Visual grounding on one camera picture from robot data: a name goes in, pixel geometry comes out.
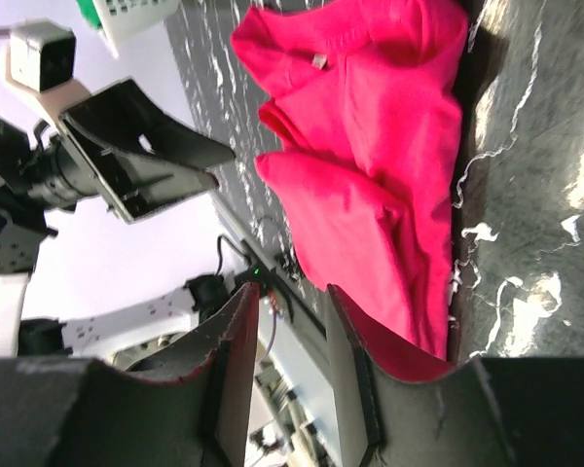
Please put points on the green t-shirt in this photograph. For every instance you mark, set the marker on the green t-shirt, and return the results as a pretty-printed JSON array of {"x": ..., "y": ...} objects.
[{"x": 89, "y": 13}]

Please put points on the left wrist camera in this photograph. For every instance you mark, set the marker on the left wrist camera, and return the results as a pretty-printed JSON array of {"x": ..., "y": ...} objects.
[{"x": 37, "y": 66}]

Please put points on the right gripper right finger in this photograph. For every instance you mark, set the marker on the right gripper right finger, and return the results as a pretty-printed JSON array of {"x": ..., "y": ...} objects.
[{"x": 397, "y": 405}]

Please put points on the black marble table mat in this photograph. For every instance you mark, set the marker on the black marble table mat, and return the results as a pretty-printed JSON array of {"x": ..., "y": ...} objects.
[{"x": 518, "y": 191}]

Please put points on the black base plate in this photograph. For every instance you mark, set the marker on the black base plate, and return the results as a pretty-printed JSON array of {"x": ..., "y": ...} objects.
[{"x": 287, "y": 302}]

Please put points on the white plastic basket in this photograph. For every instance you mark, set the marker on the white plastic basket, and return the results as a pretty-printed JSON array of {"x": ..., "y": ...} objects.
[{"x": 121, "y": 19}]

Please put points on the red t-shirt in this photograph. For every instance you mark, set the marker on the red t-shirt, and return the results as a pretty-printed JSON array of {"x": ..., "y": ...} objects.
[{"x": 361, "y": 97}]

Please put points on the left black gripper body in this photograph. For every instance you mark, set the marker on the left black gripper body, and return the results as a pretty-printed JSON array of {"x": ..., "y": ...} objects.
[{"x": 37, "y": 175}]

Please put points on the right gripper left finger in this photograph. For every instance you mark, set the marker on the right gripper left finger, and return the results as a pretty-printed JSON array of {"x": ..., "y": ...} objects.
[{"x": 191, "y": 409}]

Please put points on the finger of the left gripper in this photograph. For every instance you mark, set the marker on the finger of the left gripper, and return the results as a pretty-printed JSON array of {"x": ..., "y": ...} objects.
[{"x": 141, "y": 160}]

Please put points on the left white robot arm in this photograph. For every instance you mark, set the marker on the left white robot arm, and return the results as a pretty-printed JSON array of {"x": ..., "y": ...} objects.
[{"x": 95, "y": 217}]

